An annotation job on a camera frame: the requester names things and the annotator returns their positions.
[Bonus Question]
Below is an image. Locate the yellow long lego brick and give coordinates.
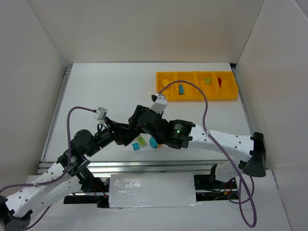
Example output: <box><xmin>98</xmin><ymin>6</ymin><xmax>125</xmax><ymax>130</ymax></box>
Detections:
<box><xmin>164</xmin><ymin>90</ymin><xmax>171</xmax><ymax>96</ymax></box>

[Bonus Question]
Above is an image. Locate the round yellow lego brick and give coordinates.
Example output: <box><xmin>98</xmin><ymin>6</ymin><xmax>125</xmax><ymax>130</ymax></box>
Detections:
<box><xmin>162</xmin><ymin>79</ymin><xmax>169</xmax><ymax>87</ymax></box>

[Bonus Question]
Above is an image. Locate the teal long lego brick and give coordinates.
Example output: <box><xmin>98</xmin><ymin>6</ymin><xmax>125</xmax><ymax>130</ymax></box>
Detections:
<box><xmin>179</xmin><ymin>85</ymin><xmax>185</xmax><ymax>95</ymax></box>

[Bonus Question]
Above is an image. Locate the light green lego brick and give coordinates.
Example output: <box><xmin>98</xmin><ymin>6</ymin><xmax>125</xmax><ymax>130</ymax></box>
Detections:
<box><xmin>205</xmin><ymin>78</ymin><xmax>212</xmax><ymax>85</ymax></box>

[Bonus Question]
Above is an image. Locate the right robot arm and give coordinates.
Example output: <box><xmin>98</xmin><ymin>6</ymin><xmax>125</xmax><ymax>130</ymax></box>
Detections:
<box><xmin>128</xmin><ymin>105</ymin><xmax>267</xmax><ymax>182</ymax></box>

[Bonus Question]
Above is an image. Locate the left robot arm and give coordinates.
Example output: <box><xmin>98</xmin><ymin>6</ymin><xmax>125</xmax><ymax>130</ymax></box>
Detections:
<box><xmin>0</xmin><ymin>120</ymin><xmax>142</xmax><ymax>231</ymax></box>

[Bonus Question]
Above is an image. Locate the teal square lego plate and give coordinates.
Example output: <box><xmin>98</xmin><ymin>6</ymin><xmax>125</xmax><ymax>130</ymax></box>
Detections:
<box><xmin>132</xmin><ymin>142</ymin><xmax>140</xmax><ymax>151</ymax></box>

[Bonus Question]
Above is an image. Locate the lime green lego plate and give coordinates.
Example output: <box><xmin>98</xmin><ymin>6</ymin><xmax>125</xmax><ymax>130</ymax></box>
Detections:
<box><xmin>137</xmin><ymin>136</ymin><xmax>147</xmax><ymax>147</ymax></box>

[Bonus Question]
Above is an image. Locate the teal rounded lego brick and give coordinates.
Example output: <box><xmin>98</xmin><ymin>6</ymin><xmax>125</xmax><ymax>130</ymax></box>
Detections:
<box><xmin>149</xmin><ymin>136</ymin><xmax>159</xmax><ymax>149</ymax></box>

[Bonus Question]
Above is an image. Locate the white foil covered panel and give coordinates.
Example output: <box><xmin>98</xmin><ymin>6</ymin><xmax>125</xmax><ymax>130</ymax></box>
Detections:
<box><xmin>109</xmin><ymin>173</ymin><xmax>197</xmax><ymax>208</ymax></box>

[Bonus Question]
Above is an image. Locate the yellow four-compartment bin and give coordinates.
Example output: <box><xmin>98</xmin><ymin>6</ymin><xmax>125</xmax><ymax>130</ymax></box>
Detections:
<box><xmin>156</xmin><ymin>71</ymin><xmax>238</xmax><ymax>102</ymax></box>

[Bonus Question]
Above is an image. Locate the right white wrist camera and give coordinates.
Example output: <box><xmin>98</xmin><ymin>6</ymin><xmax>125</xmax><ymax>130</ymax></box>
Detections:
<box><xmin>150</xmin><ymin>93</ymin><xmax>167</xmax><ymax>115</ymax></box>

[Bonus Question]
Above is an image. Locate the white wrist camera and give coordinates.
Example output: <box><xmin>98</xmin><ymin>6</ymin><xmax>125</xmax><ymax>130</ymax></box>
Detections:
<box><xmin>150</xmin><ymin>93</ymin><xmax>167</xmax><ymax>115</ymax></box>
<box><xmin>93</xmin><ymin>107</ymin><xmax>108</xmax><ymax>124</ymax></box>

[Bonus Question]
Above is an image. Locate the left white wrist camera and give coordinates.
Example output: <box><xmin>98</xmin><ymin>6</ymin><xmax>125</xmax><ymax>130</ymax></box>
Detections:
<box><xmin>93</xmin><ymin>107</ymin><xmax>108</xmax><ymax>124</ymax></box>

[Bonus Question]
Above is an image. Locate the aluminium front rail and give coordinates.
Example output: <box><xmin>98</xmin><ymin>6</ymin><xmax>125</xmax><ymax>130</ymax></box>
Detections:
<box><xmin>38</xmin><ymin>161</ymin><xmax>248</xmax><ymax>174</ymax></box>

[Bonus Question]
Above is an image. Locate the aluminium rail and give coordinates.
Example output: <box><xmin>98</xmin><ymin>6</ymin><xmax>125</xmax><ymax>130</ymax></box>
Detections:
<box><xmin>38</xmin><ymin>161</ymin><xmax>248</xmax><ymax>174</ymax></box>
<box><xmin>231</xmin><ymin>64</ymin><xmax>268</xmax><ymax>169</ymax></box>
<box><xmin>41</xmin><ymin>66</ymin><xmax>72</xmax><ymax>160</ymax></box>

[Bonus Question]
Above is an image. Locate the aluminium left rail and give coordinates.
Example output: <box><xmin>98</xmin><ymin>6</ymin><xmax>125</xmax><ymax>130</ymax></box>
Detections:
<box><xmin>41</xmin><ymin>66</ymin><xmax>72</xmax><ymax>160</ymax></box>

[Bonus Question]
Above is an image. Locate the aluminium right rail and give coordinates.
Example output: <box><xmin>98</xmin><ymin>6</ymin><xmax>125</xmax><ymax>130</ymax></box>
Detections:
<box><xmin>231</xmin><ymin>64</ymin><xmax>268</xmax><ymax>169</ymax></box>

